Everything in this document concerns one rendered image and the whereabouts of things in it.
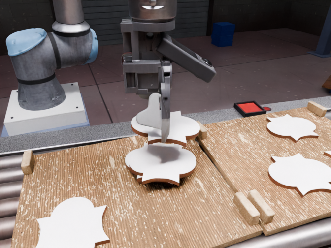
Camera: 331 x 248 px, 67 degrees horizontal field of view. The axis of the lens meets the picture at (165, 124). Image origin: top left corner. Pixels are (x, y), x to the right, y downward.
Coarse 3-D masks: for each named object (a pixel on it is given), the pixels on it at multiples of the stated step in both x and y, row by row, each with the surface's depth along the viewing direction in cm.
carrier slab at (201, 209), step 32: (64, 160) 59; (96, 160) 59; (32, 192) 51; (64, 192) 51; (96, 192) 51; (128, 192) 51; (160, 192) 51; (192, 192) 51; (224, 192) 51; (32, 224) 44; (128, 224) 44; (160, 224) 44; (192, 224) 44; (224, 224) 44; (256, 224) 44
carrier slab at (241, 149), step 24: (240, 120) 74; (264, 120) 74; (312, 120) 74; (216, 144) 64; (240, 144) 64; (264, 144) 64; (288, 144) 64; (312, 144) 64; (240, 168) 57; (264, 168) 57; (264, 192) 51; (288, 192) 51; (288, 216) 46; (312, 216) 46
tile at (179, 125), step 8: (176, 112) 56; (176, 120) 53; (184, 120) 53; (192, 120) 54; (136, 128) 48; (144, 128) 49; (152, 128) 49; (176, 128) 50; (184, 128) 50; (192, 128) 51; (144, 136) 48; (152, 136) 47; (160, 136) 47; (168, 136) 47; (176, 136) 48; (184, 136) 48; (192, 136) 49; (184, 144) 47
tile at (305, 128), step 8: (272, 120) 72; (280, 120) 72; (288, 120) 72; (296, 120) 72; (304, 120) 72; (272, 128) 69; (280, 128) 69; (288, 128) 69; (296, 128) 69; (304, 128) 69; (312, 128) 69; (280, 136) 67; (288, 136) 66; (296, 136) 66; (304, 136) 66; (312, 136) 66
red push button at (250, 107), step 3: (240, 105) 84; (243, 105) 84; (246, 105) 84; (249, 105) 84; (252, 105) 84; (255, 105) 84; (243, 108) 82; (246, 108) 82; (249, 108) 82; (252, 108) 82; (255, 108) 82; (258, 108) 82; (246, 111) 80; (249, 111) 80; (252, 111) 80; (255, 111) 80
